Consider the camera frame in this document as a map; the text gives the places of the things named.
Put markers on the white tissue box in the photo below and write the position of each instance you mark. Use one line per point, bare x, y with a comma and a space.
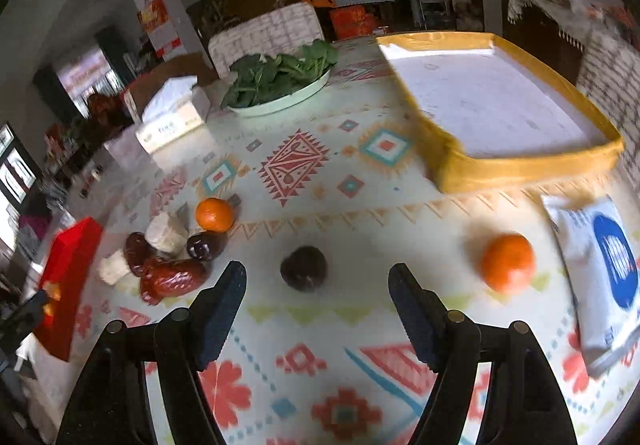
170, 115

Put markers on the leafy greens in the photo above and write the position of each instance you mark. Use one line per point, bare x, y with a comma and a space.
275, 75

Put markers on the brown cardboard box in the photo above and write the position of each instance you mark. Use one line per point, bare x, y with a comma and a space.
162, 70

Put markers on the red pillar poster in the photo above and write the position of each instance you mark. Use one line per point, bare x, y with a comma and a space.
157, 25

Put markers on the chair with checked cover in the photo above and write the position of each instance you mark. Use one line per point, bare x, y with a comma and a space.
612, 75
270, 32

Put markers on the small red date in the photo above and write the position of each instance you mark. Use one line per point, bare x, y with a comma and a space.
136, 249

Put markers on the white plate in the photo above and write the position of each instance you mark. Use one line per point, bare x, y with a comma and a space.
295, 95

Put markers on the large red date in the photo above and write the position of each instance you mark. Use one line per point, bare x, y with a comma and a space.
172, 277

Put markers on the white and blue packet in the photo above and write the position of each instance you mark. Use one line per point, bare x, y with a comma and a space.
600, 275

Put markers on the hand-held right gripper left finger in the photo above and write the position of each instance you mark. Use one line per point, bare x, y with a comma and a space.
222, 317

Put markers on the table with lace cloth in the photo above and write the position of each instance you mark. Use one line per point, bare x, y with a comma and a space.
550, 0

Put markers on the patterned tablecloth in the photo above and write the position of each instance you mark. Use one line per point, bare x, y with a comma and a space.
325, 205

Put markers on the dark plum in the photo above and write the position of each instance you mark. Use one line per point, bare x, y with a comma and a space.
303, 270
205, 246

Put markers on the yellow tray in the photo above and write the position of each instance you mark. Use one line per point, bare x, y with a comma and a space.
500, 110

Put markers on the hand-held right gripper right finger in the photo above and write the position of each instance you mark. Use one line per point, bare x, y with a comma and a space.
415, 317

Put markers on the orange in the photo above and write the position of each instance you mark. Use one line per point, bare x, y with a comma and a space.
215, 214
507, 261

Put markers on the red tray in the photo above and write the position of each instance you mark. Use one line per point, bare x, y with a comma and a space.
70, 285

